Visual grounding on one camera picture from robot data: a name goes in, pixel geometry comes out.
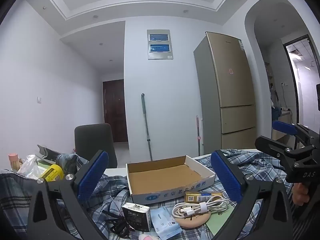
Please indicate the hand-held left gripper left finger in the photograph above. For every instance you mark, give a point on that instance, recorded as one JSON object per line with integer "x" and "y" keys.
{"x": 92, "y": 177}

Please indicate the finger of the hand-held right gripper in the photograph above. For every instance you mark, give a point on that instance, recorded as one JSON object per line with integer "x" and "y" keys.
{"x": 271, "y": 145}
{"x": 283, "y": 127}

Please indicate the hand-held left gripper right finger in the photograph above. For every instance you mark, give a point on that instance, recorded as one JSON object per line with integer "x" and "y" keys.
{"x": 226, "y": 177}

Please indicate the cardboard box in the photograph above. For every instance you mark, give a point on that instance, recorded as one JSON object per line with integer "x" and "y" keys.
{"x": 162, "y": 175}

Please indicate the light blue mask packet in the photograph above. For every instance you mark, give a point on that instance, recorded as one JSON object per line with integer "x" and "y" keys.
{"x": 166, "y": 226}

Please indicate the person's right hand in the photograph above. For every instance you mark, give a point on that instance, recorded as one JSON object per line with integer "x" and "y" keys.
{"x": 300, "y": 195}

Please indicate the beige cabinet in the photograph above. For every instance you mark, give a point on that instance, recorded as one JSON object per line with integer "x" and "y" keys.
{"x": 281, "y": 120}

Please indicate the blue cloth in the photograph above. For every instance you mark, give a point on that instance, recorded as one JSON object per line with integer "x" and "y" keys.
{"x": 275, "y": 113}

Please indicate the blue plaid blanket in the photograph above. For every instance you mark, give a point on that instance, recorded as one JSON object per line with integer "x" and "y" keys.
{"x": 112, "y": 187}

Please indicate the gold and blue tube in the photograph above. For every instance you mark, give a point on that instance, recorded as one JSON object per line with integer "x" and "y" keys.
{"x": 197, "y": 198}

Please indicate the grey chair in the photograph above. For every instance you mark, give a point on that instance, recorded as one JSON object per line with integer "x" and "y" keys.
{"x": 93, "y": 140}

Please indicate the yellow canister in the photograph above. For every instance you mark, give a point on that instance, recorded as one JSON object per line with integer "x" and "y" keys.
{"x": 53, "y": 173}

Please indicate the green paper card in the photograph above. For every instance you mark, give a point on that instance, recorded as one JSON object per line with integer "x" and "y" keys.
{"x": 221, "y": 221}

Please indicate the grey tray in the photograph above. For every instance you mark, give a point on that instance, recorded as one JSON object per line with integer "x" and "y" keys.
{"x": 47, "y": 152}

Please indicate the round beige wooden disc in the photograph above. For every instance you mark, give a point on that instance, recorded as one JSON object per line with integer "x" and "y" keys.
{"x": 193, "y": 222}

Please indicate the gold refrigerator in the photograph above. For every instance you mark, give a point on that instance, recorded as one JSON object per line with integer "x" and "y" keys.
{"x": 230, "y": 92}

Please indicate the clear plastic bag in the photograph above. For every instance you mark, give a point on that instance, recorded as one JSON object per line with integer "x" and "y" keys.
{"x": 28, "y": 167}

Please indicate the dark brown door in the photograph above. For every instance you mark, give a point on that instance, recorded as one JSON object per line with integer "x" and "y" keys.
{"x": 115, "y": 110}

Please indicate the pink toothpick jar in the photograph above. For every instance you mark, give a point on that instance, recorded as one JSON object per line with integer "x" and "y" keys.
{"x": 13, "y": 161}

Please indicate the grey electrical panel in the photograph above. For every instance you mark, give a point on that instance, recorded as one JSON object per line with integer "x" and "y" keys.
{"x": 160, "y": 44}

